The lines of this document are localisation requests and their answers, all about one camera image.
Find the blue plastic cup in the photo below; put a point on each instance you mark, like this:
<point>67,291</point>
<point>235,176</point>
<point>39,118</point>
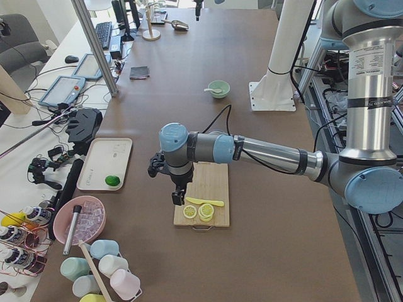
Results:
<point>103,247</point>

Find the white plastic cup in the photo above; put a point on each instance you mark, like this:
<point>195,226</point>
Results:
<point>111,263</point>

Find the wooden mug tree stand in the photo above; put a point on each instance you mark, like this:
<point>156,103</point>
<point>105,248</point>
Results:
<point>155,12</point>

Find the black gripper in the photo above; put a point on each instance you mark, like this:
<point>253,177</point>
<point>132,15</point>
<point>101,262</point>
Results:
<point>180,180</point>
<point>198,8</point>

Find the black keyboard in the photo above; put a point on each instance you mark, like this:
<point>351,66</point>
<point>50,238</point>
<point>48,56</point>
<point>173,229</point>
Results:
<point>103,32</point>

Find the light green bowl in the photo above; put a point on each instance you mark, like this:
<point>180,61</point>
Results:
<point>224,89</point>

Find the green plastic cup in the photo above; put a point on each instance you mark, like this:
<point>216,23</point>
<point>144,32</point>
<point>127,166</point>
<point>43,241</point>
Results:
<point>74,267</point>

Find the bamboo cutting board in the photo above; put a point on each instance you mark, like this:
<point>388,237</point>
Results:
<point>210,182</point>

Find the yellow lemon slice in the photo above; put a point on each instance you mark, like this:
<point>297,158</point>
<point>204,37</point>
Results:
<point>190,211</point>
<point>206,212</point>

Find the green lime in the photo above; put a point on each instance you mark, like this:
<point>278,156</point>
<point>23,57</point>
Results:
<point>112,180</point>

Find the pink plastic cup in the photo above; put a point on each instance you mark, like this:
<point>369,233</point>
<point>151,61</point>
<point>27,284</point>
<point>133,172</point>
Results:
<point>125,284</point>

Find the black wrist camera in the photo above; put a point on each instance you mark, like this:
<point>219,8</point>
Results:
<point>157,165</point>

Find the copper wire bottle rack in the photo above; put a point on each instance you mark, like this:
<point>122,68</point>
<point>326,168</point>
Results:
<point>24,246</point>

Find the blue teach pendant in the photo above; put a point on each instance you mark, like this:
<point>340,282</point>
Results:
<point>65,89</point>
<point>88,68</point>

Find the grey folded cloth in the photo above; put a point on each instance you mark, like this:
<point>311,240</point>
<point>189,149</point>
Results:
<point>141,72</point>

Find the pink ribbed bowl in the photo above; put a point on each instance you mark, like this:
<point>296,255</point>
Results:
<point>91,220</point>

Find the white plastic spoon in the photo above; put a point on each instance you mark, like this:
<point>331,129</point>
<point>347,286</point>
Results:
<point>214,90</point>

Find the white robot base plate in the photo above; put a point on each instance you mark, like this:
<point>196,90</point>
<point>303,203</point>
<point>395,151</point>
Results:
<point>274,92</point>

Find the metal scoop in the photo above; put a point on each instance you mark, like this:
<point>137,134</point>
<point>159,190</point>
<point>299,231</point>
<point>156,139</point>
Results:
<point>177,25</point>

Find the black computer mouse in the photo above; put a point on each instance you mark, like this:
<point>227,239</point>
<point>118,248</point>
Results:
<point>70,59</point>

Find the yellow plastic knife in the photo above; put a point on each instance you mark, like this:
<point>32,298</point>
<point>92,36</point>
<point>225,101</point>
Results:
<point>205,201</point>

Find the cream rabbit tray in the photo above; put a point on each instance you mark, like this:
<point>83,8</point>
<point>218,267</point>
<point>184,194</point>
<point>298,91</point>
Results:
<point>106,156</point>

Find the aluminium frame post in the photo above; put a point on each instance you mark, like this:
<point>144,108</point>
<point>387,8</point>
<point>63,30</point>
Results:
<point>92,38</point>

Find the metal muddler stick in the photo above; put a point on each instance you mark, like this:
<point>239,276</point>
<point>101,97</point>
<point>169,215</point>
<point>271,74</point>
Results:
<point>70,235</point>

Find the wooden cup rack pole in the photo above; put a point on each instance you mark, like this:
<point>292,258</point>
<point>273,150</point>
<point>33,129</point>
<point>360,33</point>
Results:
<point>95,272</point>

